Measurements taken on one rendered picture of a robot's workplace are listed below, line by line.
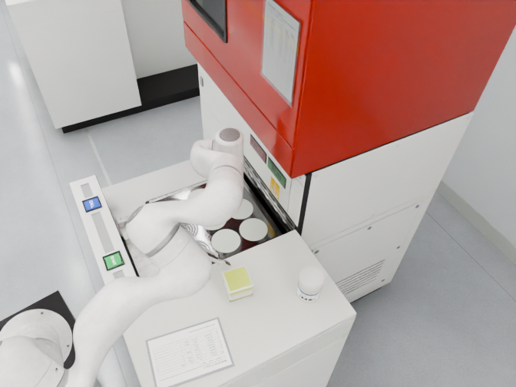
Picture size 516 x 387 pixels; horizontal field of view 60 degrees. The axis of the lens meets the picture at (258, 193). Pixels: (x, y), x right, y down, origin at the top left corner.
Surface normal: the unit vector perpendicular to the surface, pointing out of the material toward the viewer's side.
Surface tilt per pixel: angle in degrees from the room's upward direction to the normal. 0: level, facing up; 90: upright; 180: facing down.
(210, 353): 0
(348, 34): 90
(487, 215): 90
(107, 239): 0
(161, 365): 0
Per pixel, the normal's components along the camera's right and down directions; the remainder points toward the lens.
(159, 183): 0.04, -0.67
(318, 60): 0.47, 0.67
